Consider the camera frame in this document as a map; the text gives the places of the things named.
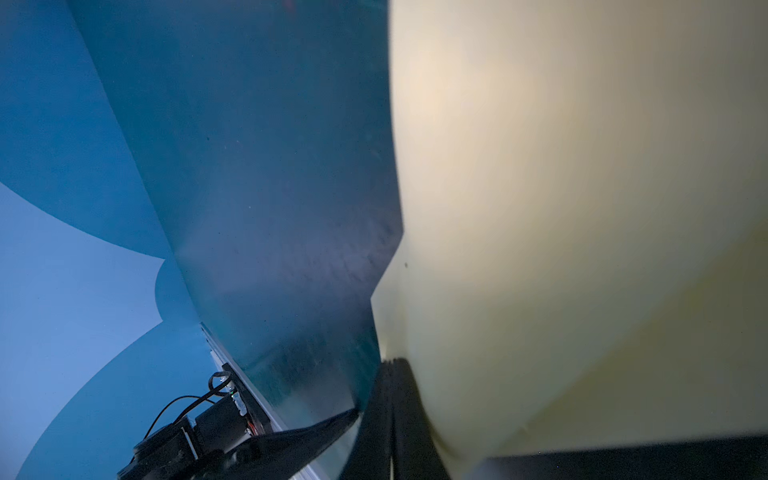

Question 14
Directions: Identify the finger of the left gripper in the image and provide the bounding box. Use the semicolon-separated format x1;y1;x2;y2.
197;408;359;479

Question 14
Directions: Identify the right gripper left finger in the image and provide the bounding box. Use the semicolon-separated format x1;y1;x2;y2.
340;361;393;480

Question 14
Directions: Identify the front aluminium rail bed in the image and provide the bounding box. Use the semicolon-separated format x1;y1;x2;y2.
199;323;328;480

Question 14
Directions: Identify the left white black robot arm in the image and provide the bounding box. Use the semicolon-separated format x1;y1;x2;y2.
116;408;359;479

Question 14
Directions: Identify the yellow square paper sheet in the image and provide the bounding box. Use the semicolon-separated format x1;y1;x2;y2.
372;1;767;477

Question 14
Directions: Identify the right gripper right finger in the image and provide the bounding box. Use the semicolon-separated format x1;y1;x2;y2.
393;358;450;480

